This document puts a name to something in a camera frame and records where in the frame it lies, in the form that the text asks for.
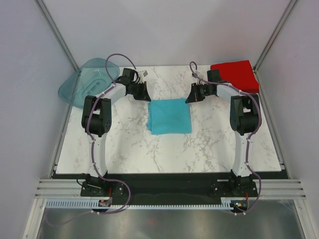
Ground folded red t shirt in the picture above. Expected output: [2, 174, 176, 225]
[210, 60, 260, 93]

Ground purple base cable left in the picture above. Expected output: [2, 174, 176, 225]
[44, 178, 133, 227]

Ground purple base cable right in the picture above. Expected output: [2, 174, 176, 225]
[229, 190, 262, 217]

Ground white slotted cable duct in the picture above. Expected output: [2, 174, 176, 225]
[45, 198, 249, 210]

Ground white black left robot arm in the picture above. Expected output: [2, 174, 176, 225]
[81, 68, 151, 177]

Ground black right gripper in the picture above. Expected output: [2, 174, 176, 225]
[186, 82, 213, 103]

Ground teal t shirt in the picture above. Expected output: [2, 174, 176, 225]
[147, 98, 192, 135]

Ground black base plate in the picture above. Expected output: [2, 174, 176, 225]
[52, 170, 288, 203]

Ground aluminium frame rail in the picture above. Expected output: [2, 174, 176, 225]
[34, 179, 306, 199]

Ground aluminium corner post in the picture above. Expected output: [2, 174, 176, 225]
[253, 0, 299, 73]
[34, 0, 79, 70]

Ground teal transparent plastic bin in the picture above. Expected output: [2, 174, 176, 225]
[58, 58, 120, 109]

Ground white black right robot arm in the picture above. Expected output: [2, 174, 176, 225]
[185, 69, 262, 178]

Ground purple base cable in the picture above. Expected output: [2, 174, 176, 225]
[229, 190, 262, 217]
[44, 178, 133, 227]

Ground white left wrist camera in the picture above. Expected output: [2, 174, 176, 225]
[138, 70, 148, 82]

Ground right aluminium corner post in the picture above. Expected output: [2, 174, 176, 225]
[253, 0, 299, 73]

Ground left aluminium corner post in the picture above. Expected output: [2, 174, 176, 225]
[34, 0, 79, 70]

